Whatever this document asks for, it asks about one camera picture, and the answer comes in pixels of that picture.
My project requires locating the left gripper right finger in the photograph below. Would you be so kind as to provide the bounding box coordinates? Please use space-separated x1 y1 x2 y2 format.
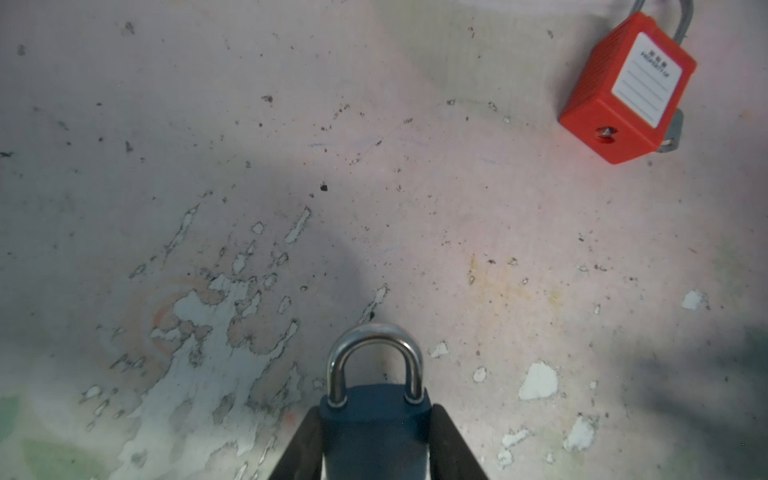
428 404 488 480

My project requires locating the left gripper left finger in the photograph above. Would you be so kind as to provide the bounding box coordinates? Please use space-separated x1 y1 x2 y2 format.
268 406 323 480

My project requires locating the blue padlock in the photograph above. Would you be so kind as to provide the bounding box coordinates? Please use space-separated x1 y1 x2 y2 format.
320 323 432 479

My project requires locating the red padlock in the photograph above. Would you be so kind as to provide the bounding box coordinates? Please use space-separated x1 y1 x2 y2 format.
558 0 697 165

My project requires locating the silver red-lock key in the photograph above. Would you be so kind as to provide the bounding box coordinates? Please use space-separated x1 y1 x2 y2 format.
657 109 685 153

